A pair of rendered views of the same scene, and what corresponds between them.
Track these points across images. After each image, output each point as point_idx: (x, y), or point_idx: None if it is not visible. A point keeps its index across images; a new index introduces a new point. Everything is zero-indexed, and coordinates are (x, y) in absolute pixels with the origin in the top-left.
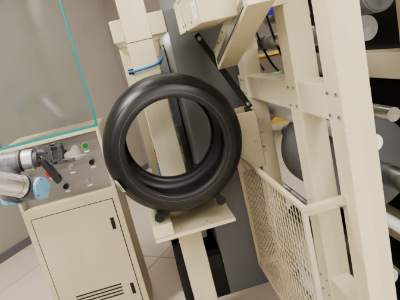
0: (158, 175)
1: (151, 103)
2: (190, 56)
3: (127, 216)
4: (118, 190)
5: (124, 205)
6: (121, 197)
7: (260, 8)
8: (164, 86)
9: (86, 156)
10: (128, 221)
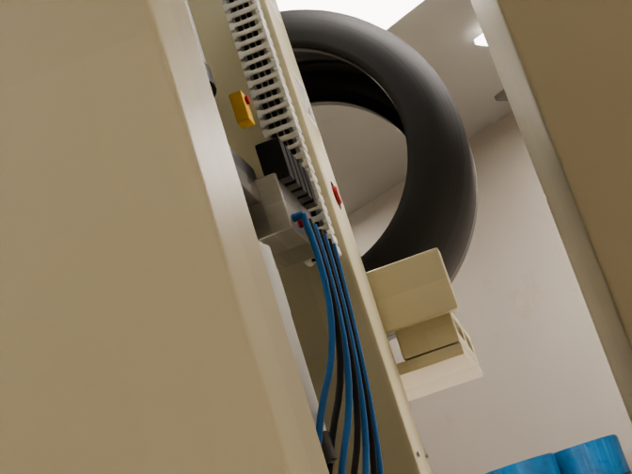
0: (374, 244)
1: (317, 105)
2: None
3: (621, 375)
4: (557, 215)
5: (597, 311)
6: (576, 260)
7: None
8: None
9: (497, 101)
10: (624, 392)
